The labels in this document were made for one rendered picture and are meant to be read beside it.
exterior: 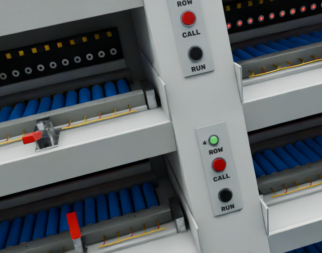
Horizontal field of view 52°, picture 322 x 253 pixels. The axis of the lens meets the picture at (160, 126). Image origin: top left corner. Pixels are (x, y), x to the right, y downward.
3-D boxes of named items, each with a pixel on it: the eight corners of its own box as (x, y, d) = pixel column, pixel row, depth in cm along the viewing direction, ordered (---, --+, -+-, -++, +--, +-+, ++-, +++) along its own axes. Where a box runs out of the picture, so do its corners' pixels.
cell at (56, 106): (67, 102, 53) (65, 119, 48) (55, 105, 53) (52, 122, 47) (63, 92, 52) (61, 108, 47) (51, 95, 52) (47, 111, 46)
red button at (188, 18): (196, 23, 40) (193, 9, 40) (184, 26, 40) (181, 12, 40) (194, 24, 41) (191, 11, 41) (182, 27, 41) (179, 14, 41)
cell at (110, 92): (116, 91, 54) (120, 105, 48) (105, 93, 54) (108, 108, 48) (113, 80, 53) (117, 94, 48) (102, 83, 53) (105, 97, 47)
